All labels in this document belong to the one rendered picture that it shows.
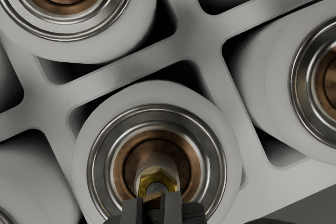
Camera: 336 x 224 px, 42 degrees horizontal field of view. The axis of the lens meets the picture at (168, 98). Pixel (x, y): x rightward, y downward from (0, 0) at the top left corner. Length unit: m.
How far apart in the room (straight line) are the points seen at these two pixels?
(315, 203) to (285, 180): 0.21
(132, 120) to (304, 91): 0.09
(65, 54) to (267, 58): 0.11
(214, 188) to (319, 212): 0.31
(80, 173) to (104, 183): 0.01
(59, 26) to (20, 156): 0.11
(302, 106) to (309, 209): 0.30
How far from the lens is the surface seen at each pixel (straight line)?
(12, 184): 0.27
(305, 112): 0.25
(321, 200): 0.54
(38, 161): 0.32
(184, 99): 0.24
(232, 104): 0.31
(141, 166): 0.22
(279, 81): 0.25
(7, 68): 0.34
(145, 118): 0.23
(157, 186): 0.20
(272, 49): 0.25
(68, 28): 0.24
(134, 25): 0.24
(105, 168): 0.24
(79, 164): 0.25
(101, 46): 0.24
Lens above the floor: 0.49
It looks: 86 degrees down
